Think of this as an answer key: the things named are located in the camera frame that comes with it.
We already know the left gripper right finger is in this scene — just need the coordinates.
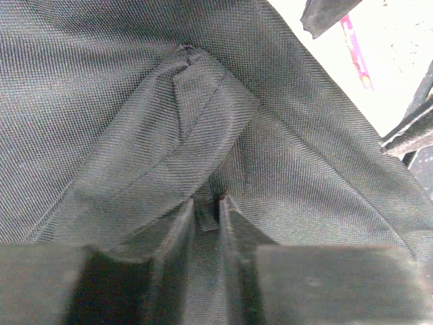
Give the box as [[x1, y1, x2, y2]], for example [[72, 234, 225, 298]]
[[219, 196, 432, 324]]

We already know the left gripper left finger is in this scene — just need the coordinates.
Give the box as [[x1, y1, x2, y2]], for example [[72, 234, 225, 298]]
[[1, 200, 194, 324]]

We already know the black student backpack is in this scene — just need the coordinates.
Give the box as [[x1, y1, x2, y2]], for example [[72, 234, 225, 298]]
[[1, 1, 432, 324]]

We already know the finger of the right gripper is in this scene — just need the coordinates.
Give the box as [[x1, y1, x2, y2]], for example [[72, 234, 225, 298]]
[[300, 0, 362, 39], [381, 63, 432, 156]]

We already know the Roald Dahl Charlie book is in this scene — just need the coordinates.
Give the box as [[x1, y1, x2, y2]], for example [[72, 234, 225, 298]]
[[340, 14, 373, 91]]

